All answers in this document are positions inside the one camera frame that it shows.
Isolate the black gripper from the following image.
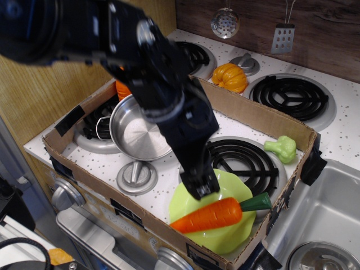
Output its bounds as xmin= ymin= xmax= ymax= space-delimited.
xmin=143 ymin=76 xmax=220 ymax=200

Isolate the orange toy carrot green top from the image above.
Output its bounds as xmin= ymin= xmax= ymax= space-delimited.
xmin=170 ymin=192 xmax=272 ymax=233

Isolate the small steel pot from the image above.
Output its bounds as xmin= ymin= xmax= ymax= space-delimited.
xmin=110 ymin=95 xmax=172 ymax=161

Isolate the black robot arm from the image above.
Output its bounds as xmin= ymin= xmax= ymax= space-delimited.
xmin=1 ymin=1 xmax=219 ymax=200

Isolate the light green plastic plate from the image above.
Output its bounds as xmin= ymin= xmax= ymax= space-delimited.
xmin=169 ymin=169 xmax=257 ymax=254

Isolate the orange toy carrot tip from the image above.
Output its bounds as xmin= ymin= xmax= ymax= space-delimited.
xmin=115 ymin=80 xmax=132 ymax=101

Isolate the front right black burner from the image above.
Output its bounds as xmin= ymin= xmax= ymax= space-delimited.
xmin=206 ymin=136 xmax=287 ymax=203

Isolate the silver front stove knob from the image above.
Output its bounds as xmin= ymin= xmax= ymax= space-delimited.
xmin=116 ymin=161 xmax=158 ymax=196

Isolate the silver stove knob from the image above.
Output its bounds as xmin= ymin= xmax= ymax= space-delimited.
xmin=230 ymin=53 xmax=260 ymax=76
xmin=116 ymin=161 xmax=158 ymax=196

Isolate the silver oven dial right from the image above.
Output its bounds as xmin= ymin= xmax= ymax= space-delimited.
xmin=154 ymin=247 xmax=193 ymax=270

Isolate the silver oven dial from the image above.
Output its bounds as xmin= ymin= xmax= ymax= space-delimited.
xmin=51 ymin=178 xmax=86 ymax=211
xmin=154 ymin=247 xmax=193 ymax=270

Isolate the green toy broccoli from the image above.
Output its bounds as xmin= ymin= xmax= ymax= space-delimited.
xmin=264 ymin=136 xmax=296 ymax=164

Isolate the orange toy pumpkin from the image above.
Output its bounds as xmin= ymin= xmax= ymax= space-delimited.
xmin=211 ymin=63 xmax=248 ymax=93

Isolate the front left black burner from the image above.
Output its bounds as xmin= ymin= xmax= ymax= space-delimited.
xmin=73 ymin=95 xmax=120 ymax=155

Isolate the silver back stove knob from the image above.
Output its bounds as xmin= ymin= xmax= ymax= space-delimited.
xmin=230 ymin=53 xmax=260 ymax=76

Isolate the silver sink basin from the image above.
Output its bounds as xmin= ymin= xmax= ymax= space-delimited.
xmin=266 ymin=160 xmax=359 ymax=269

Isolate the brown cardboard fence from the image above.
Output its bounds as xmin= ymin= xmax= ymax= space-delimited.
xmin=43 ymin=81 xmax=320 ymax=269

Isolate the back right black burner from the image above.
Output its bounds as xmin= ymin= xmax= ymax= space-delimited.
xmin=243 ymin=73 xmax=337 ymax=132

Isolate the silver oven dial left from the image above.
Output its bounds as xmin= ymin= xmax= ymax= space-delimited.
xmin=51 ymin=178 xmax=86 ymax=211

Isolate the metal skimmer ladle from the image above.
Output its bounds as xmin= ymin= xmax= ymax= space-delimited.
xmin=210 ymin=1 xmax=240 ymax=39

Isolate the orange cloth scrap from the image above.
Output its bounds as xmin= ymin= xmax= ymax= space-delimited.
xmin=48 ymin=248 xmax=74 ymax=266

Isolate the metal slotted spatula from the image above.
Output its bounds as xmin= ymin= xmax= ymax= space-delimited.
xmin=271 ymin=1 xmax=296 ymax=55

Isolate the silver oven door handle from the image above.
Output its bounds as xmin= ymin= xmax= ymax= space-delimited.
xmin=56 ymin=208 xmax=133 ymax=269

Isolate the black cable loop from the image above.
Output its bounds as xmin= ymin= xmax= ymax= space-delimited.
xmin=0 ymin=237 xmax=52 ymax=270

